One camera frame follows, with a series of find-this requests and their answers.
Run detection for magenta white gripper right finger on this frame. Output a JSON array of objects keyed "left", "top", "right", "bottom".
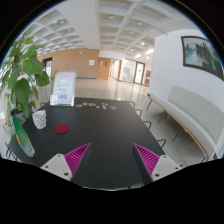
[{"left": 133, "top": 143, "right": 181, "bottom": 185}]

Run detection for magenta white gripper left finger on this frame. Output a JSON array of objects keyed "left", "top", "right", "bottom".
[{"left": 42, "top": 143, "right": 91, "bottom": 181}]

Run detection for green plastic water bottle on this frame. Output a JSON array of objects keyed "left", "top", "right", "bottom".
[{"left": 12, "top": 116, "right": 35, "bottom": 157}]

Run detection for red round coaster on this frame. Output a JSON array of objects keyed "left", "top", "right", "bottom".
[{"left": 55, "top": 124, "right": 69, "bottom": 134}]

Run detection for black metal chair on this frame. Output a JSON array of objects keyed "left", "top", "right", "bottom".
[{"left": 144, "top": 120, "right": 167, "bottom": 148}]

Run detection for white lattice cup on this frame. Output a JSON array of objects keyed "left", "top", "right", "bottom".
[{"left": 32, "top": 110, "right": 46, "bottom": 129}]

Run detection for small items on table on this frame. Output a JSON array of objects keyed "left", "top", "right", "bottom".
[{"left": 75, "top": 102, "right": 118, "bottom": 110}]

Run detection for long white bench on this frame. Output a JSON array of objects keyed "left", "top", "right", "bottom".
[{"left": 149, "top": 85, "right": 224, "bottom": 160}]

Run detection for acrylic sign stand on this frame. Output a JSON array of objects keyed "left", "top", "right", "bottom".
[{"left": 50, "top": 70, "right": 76, "bottom": 106}]

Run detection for green leafy potted plant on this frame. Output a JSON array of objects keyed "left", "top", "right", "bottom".
[{"left": 0, "top": 32, "right": 50, "bottom": 135}]

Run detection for framed landscape painting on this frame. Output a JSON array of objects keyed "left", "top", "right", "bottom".
[{"left": 181, "top": 36, "right": 224, "bottom": 81}]

